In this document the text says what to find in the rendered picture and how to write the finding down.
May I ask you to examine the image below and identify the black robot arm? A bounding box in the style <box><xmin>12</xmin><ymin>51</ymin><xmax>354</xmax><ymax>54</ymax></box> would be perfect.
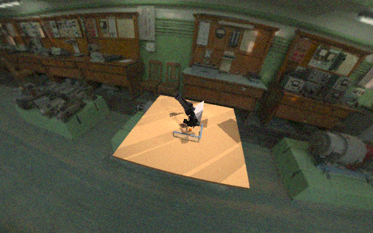
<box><xmin>174</xmin><ymin>91</ymin><xmax>198</xmax><ymax>127</ymax></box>

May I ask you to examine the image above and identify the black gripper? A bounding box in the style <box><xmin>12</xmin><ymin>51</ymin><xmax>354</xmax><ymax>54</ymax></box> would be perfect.
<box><xmin>183</xmin><ymin>118</ymin><xmax>200</xmax><ymax>128</ymax></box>

